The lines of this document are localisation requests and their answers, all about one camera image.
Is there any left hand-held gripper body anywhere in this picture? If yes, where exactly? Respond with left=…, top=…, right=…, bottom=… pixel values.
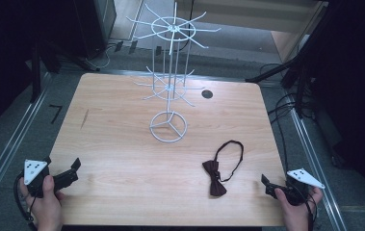
left=23, top=159, right=79, bottom=198

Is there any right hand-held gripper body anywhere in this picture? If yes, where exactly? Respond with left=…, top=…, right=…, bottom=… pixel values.
left=265, top=167, right=326, bottom=207

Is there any dark brown bow tie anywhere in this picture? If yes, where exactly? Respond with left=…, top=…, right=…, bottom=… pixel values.
left=201, top=140, right=245, bottom=197

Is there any white wire display rack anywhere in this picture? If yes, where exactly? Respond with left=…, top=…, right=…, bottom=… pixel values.
left=125, top=0, right=222, bottom=143

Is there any person's right hand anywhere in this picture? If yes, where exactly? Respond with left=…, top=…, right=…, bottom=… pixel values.
left=274, top=186, right=325, bottom=231

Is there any person's left hand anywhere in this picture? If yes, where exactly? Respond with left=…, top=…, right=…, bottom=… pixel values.
left=18, top=174, right=65, bottom=231

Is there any black metal stand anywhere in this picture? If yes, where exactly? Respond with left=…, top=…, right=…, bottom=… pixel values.
left=29, top=38, right=63, bottom=104
left=245, top=0, right=332, bottom=119

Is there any dark cabinet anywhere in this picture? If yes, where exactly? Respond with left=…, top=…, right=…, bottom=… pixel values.
left=72, top=0, right=117, bottom=61

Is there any metal floor rail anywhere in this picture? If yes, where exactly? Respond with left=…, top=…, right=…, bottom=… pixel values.
left=0, top=71, right=53, bottom=215
left=284, top=94, right=349, bottom=231

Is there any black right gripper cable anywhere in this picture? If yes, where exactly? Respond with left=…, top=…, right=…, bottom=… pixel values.
left=285, top=180, right=319, bottom=231

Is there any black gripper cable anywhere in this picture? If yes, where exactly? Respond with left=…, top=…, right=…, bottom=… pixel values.
left=13, top=171, right=39, bottom=229
left=285, top=180, right=319, bottom=231

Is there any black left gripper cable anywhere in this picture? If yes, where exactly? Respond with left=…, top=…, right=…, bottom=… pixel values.
left=13, top=171, right=39, bottom=229

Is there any black floor cable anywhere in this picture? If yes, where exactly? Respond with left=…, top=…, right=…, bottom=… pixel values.
left=259, top=62, right=309, bottom=165

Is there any white floor cable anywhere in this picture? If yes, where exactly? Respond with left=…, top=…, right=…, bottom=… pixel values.
left=85, top=38, right=120, bottom=70

